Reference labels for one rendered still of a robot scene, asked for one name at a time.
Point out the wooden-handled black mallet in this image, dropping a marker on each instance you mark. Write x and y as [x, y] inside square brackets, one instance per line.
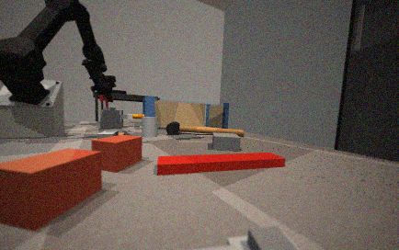
[174, 127]

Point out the red box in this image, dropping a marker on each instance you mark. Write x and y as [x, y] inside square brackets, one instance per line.
[118, 152]
[37, 189]

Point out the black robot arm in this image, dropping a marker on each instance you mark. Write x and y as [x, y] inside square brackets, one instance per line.
[21, 58]

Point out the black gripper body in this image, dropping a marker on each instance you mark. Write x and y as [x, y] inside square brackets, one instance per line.
[99, 82]

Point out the red flat bar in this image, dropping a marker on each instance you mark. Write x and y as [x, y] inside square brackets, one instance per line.
[186, 164]

